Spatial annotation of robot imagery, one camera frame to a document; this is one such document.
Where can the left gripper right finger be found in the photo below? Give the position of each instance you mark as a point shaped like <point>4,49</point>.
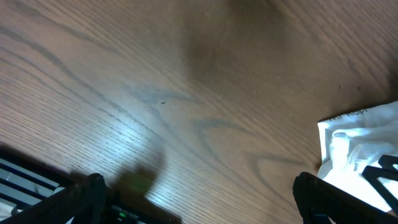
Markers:
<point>320,202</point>

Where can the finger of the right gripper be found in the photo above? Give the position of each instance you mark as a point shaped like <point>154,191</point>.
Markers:
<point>374,175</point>

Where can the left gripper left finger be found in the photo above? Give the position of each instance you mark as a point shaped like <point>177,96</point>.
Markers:
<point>82,202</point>

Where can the white t-shirt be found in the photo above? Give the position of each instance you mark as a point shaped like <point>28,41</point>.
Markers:
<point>352,141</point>

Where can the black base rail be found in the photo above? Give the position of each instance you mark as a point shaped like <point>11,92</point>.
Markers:
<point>26,181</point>

